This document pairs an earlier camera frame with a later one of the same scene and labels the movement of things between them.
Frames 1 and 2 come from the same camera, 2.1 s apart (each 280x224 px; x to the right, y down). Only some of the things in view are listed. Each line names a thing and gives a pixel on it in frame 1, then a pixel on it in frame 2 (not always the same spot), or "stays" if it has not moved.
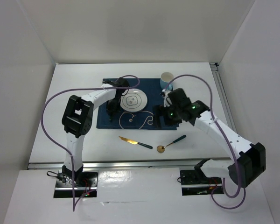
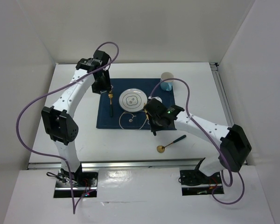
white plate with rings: (135, 100) stays
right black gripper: (158, 110) → (153, 127)
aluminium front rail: (215, 163) stays
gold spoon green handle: (161, 149) stays
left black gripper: (114, 109) → (106, 86)
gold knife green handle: (140, 144) → (147, 116)
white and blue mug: (165, 78) stays
